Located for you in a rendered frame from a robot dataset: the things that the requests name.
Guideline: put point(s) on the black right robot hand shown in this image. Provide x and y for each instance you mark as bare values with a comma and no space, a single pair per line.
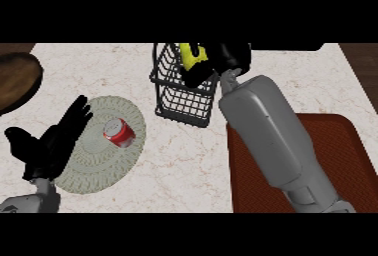
235,56

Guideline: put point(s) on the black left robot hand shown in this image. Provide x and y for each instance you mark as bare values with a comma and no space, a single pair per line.
52,146

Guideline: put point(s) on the yellow-green pear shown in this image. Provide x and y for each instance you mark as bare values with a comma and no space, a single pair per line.
191,54

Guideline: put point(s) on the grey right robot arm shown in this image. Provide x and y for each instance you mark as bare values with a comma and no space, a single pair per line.
275,140

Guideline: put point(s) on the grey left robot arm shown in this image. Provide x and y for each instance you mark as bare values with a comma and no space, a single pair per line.
33,200

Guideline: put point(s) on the round pale woven placemat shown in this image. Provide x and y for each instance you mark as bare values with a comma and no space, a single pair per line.
104,145

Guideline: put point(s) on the red can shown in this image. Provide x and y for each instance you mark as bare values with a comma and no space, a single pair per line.
118,132

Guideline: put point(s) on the round brown wooden board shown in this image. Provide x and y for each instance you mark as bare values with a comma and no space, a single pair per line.
15,81

